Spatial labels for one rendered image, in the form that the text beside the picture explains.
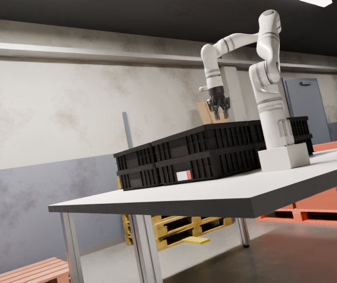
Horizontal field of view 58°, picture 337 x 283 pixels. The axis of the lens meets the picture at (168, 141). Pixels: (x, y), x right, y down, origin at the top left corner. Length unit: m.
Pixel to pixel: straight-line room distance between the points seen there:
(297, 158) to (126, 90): 3.35
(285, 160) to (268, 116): 0.17
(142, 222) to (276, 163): 0.52
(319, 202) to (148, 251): 2.32
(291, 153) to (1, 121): 3.11
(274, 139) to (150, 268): 0.63
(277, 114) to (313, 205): 2.16
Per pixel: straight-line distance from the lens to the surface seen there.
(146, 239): 1.13
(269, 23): 1.50
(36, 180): 3.64
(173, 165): 1.44
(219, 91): 1.48
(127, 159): 1.76
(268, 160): 1.18
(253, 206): 0.60
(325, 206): 3.20
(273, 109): 1.17
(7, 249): 3.62
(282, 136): 1.17
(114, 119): 4.07
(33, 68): 3.95
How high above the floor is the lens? 0.78
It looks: 5 degrees up
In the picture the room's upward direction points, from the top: 11 degrees counter-clockwise
